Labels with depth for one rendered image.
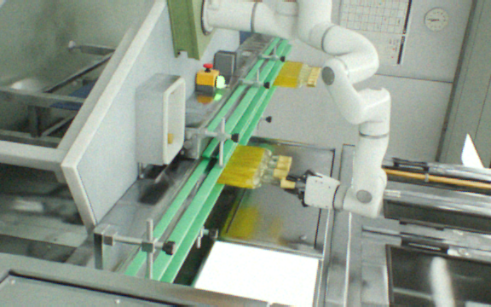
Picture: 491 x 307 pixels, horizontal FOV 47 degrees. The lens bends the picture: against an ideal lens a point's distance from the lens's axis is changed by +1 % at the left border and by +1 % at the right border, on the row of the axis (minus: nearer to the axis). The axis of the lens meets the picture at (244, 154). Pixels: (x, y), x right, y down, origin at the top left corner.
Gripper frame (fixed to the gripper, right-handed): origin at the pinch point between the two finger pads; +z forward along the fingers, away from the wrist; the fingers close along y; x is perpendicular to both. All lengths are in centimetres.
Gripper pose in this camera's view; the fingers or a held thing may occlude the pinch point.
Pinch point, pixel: (291, 183)
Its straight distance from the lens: 182.1
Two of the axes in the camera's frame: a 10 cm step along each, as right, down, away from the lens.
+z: -8.9, -2.3, 3.8
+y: 0.7, -9.2, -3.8
